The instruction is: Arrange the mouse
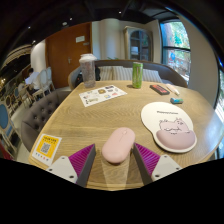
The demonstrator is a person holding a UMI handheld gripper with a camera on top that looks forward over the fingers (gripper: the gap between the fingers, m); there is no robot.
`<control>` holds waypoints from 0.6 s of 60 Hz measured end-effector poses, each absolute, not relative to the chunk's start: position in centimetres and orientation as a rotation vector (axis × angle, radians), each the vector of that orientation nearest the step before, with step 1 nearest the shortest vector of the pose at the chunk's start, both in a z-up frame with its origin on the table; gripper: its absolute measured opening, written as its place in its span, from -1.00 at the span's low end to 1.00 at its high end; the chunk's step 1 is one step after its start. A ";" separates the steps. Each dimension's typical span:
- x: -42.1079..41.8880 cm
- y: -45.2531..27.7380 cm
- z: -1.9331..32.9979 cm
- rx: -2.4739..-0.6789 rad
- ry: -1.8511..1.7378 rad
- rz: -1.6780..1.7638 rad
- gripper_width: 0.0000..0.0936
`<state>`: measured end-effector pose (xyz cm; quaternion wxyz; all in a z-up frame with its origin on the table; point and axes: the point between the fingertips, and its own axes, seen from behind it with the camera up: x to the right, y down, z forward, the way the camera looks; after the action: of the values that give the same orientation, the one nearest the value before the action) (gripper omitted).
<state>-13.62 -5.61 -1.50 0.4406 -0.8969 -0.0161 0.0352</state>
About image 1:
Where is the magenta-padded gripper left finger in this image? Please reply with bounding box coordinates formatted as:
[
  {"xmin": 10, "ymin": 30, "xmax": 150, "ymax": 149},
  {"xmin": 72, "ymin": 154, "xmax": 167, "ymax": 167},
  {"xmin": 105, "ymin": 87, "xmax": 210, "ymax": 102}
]
[{"xmin": 46, "ymin": 143, "xmax": 97, "ymax": 188}]

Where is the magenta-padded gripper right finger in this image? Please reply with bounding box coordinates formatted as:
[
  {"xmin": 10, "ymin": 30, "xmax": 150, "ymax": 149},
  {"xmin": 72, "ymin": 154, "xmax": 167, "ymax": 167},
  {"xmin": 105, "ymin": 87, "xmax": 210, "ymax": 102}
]
[{"xmin": 132, "ymin": 142, "xmax": 183, "ymax": 186}]

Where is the pink computer mouse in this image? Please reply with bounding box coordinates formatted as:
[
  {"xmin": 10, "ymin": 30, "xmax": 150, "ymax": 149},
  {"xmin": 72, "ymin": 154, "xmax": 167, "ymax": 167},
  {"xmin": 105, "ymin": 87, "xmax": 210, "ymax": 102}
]
[{"xmin": 101, "ymin": 126, "xmax": 137, "ymax": 165}]

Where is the white mouse pad pink rest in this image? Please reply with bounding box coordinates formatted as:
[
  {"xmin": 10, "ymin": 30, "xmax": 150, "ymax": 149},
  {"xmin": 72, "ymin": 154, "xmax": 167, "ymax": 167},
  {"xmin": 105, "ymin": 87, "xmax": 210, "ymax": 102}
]
[{"xmin": 140, "ymin": 101, "xmax": 198, "ymax": 154}]

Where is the yellow code card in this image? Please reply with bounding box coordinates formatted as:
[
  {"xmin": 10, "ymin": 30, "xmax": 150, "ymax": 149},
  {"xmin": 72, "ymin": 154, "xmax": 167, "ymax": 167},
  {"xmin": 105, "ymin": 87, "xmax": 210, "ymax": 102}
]
[{"xmin": 31, "ymin": 133, "xmax": 63, "ymax": 167}]

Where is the grey tufted chair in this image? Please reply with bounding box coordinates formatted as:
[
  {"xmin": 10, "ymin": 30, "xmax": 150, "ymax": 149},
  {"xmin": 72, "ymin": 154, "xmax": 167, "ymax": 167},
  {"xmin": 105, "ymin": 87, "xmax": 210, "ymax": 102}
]
[{"xmin": 20, "ymin": 89, "xmax": 72, "ymax": 153}]

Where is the small teal pack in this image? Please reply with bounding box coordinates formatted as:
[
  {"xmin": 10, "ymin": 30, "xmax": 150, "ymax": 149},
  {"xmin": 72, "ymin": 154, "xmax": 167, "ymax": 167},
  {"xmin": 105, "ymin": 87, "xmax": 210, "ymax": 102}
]
[{"xmin": 169, "ymin": 96, "xmax": 184, "ymax": 105}]

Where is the white sticker sheet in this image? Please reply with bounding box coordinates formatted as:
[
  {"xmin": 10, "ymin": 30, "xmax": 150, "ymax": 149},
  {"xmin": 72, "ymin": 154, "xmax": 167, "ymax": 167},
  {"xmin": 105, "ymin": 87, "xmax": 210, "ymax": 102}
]
[{"xmin": 78, "ymin": 84, "xmax": 128, "ymax": 108}]

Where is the flat black red box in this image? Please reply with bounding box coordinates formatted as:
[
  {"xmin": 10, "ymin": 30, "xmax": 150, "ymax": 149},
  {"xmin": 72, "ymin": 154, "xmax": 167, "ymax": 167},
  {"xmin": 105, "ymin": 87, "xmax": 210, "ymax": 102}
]
[{"xmin": 149, "ymin": 84, "xmax": 171, "ymax": 96}]

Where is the white tube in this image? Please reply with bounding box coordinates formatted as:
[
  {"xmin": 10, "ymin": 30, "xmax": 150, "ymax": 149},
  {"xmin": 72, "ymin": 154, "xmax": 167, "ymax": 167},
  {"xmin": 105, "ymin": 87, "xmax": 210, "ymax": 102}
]
[{"xmin": 165, "ymin": 83, "xmax": 180, "ymax": 96}]

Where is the black backpack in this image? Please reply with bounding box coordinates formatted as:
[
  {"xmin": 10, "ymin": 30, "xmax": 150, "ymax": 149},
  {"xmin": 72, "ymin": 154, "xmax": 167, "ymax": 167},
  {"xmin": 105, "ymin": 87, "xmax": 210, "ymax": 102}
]
[{"xmin": 74, "ymin": 66, "xmax": 102, "ymax": 88}]

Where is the striped cushion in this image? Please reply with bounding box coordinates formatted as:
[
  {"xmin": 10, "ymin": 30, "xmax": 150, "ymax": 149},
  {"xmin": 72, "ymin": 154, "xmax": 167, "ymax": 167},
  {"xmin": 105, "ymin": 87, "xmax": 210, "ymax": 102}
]
[
  {"xmin": 111, "ymin": 65, "xmax": 134, "ymax": 82},
  {"xmin": 99, "ymin": 65, "xmax": 116, "ymax": 81},
  {"xmin": 142, "ymin": 68, "xmax": 163, "ymax": 84}
]

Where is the green drink can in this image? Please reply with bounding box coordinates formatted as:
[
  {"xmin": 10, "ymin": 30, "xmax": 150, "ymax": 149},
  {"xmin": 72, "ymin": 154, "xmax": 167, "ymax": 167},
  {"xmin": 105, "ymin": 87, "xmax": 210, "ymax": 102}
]
[{"xmin": 131, "ymin": 61, "xmax": 144, "ymax": 89}]

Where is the grey curved sofa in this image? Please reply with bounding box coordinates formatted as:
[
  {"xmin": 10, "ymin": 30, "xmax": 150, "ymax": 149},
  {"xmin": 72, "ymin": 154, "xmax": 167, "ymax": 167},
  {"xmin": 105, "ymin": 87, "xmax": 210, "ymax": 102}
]
[{"xmin": 68, "ymin": 59, "xmax": 189, "ymax": 90}]

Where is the clear shaker bottle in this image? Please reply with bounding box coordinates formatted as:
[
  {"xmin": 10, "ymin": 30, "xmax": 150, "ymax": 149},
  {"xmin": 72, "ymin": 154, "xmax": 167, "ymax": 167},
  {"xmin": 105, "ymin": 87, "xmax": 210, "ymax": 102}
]
[{"xmin": 78, "ymin": 53, "xmax": 98, "ymax": 89}]

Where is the group of dining chairs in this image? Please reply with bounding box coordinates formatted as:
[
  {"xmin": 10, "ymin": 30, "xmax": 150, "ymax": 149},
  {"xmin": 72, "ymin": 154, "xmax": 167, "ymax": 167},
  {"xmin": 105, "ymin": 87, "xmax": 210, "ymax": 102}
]
[{"xmin": 0, "ymin": 66, "xmax": 54, "ymax": 158}]

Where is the person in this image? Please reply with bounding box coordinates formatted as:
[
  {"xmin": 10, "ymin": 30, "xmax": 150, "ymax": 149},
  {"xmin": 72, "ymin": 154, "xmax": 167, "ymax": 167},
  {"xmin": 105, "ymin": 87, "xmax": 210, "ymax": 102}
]
[{"xmin": 24, "ymin": 68, "xmax": 41, "ymax": 87}]

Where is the brown wooden door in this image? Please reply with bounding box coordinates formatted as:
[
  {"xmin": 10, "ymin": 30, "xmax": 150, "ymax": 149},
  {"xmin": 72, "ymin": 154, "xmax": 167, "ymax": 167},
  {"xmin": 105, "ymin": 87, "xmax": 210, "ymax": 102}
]
[{"xmin": 45, "ymin": 22, "xmax": 93, "ymax": 89}]

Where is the dark framed window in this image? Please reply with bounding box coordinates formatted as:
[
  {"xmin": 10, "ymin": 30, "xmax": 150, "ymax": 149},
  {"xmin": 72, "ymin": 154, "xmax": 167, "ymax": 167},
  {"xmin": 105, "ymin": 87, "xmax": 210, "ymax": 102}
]
[{"xmin": 159, "ymin": 20, "xmax": 192, "ymax": 83}]

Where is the glass door cabinet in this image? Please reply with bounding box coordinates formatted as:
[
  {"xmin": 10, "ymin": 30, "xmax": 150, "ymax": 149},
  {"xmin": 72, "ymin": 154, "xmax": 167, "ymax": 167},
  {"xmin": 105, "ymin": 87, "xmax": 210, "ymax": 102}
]
[{"xmin": 123, "ymin": 26, "xmax": 154, "ymax": 62}]

